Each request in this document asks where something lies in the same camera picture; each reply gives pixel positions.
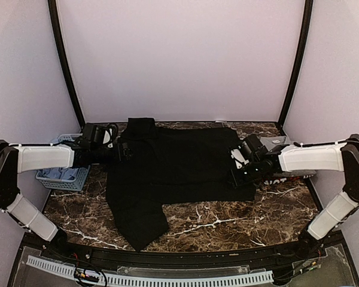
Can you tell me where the black frame post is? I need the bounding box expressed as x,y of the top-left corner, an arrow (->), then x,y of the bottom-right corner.
277,0 -> 314,130
47,0 -> 86,128

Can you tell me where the black front rail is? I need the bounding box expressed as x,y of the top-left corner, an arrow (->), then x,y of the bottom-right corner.
16,234 -> 318,270

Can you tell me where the right acrylic base plate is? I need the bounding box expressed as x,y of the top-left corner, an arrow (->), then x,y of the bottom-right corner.
287,244 -> 357,287

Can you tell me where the left acrylic base plate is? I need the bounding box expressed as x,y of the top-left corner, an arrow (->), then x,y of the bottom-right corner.
7,246 -> 79,286

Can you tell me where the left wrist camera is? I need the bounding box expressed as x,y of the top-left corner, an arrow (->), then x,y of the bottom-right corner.
79,123 -> 111,149

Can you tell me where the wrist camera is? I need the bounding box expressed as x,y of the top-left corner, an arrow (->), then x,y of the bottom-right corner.
241,134 -> 269,161
79,123 -> 111,149

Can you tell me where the black long sleeve shirt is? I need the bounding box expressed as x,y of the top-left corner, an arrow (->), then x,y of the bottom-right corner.
106,118 -> 256,251

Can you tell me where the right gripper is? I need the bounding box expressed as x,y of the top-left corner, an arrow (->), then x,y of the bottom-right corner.
226,159 -> 262,188

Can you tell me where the acrylic base plate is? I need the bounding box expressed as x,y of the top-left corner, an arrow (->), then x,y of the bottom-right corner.
7,246 -> 79,286
287,244 -> 357,287

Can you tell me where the red black folded shirt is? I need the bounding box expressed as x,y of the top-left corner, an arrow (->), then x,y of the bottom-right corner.
261,170 -> 317,185

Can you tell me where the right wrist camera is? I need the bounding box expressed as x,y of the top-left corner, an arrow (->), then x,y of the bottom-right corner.
241,134 -> 269,161

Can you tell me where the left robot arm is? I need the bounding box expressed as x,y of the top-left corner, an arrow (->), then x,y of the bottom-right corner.
0,139 -> 132,261

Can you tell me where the left black frame post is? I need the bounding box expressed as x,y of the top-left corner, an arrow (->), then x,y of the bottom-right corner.
47,0 -> 86,128

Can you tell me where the white slotted cable duct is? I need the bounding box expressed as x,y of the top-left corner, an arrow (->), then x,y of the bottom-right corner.
26,254 -> 275,286

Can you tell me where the right black frame post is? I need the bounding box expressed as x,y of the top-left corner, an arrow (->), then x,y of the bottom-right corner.
277,0 -> 314,130

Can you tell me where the light blue shirt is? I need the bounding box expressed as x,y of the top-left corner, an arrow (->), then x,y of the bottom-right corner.
40,167 -> 65,179

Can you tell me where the grey folded shirt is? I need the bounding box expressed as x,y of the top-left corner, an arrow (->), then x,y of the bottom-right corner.
259,136 -> 293,151

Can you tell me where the light blue plastic basket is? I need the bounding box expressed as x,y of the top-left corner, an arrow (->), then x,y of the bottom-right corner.
35,133 -> 91,192

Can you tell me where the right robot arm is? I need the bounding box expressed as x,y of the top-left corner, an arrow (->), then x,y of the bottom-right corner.
229,133 -> 359,259

